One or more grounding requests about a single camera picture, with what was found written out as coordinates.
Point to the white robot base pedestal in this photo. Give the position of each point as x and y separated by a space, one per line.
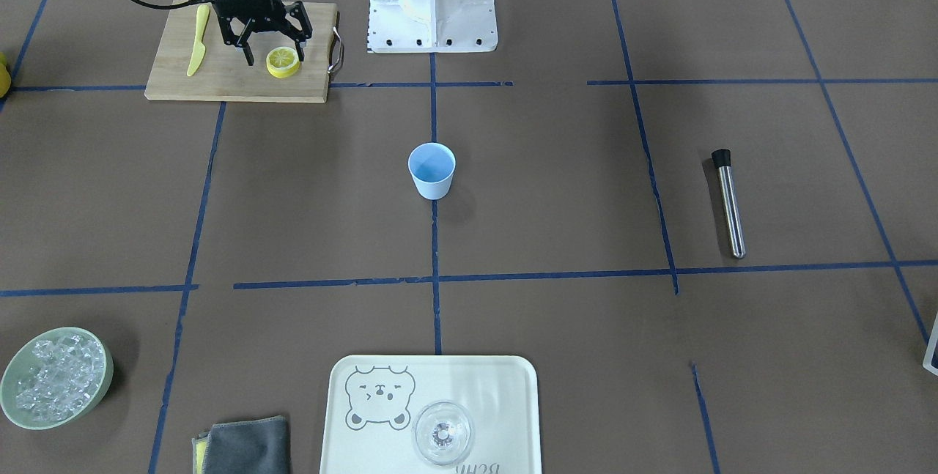
432 26

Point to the cream bear serving tray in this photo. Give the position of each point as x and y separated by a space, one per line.
373 402

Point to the clear wine glass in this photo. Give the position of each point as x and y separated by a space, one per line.
443 433

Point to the steel muddler black tip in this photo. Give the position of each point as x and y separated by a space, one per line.
722 162

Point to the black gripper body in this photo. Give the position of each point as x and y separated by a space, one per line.
294 16

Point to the white wire cup rack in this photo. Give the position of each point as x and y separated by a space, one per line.
929 361

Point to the whole yellow lemon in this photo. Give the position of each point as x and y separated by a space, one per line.
5 76

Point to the grey folded cloth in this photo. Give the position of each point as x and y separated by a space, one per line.
260 446

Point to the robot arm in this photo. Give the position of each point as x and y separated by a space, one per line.
239 19

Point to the yellow plastic knife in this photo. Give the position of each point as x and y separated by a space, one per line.
199 49

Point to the light blue plastic cup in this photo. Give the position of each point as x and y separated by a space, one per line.
432 167

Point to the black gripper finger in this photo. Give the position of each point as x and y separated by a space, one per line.
243 40
299 27

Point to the green bowl of ice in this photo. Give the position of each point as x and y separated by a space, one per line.
57 377

